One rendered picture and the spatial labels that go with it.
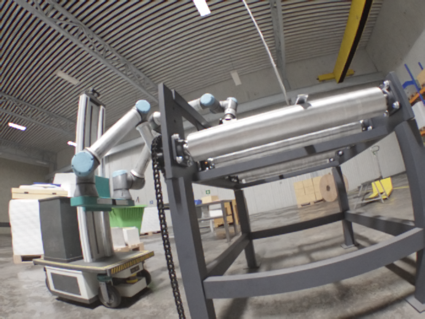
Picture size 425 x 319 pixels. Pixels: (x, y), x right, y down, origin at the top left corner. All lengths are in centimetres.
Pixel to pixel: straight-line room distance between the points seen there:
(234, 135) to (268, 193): 1066
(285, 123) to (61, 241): 166
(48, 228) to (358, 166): 1232
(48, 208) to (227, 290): 151
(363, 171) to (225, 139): 1182
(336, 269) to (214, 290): 44
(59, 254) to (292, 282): 159
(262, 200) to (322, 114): 1072
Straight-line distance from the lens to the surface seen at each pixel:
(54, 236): 182
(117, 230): 282
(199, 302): 85
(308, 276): 76
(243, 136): 73
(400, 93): 89
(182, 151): 81
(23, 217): 402
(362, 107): 82
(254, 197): 1142
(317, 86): 1254
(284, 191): 1133
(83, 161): 135
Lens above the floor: 60
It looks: 14 degrees up
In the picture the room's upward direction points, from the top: 10 degrees counter-clockwise
